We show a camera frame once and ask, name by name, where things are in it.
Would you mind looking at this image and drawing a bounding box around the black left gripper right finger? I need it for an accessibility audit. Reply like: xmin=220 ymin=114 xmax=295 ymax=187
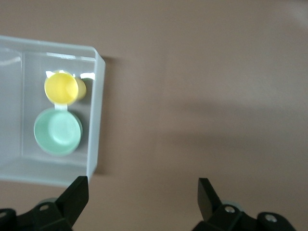
xmin=194 ymin=177 xmax=297 ymax=231

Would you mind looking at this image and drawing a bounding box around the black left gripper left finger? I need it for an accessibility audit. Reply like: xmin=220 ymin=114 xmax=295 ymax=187
xmin=16 ymin=176 xmax=90 ymax=231

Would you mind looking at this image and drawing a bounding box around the mint green bowl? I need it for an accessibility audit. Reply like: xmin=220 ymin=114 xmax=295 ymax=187
xmin=33 ymin=107 xmax=84 ymax=157

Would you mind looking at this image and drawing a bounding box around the yellow cup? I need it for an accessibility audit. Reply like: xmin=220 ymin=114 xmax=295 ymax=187
xmin=44 ymin=70 xmax=87 ymax=107

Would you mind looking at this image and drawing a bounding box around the clear plastic bin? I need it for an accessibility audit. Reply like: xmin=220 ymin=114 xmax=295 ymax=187
xmin=0 ymin=35 xmax=107 ymax=189

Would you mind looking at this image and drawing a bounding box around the brown table cover mat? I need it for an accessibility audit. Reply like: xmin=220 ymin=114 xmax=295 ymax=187
xmin=0 ymin=0 xmax=308 ymax=231

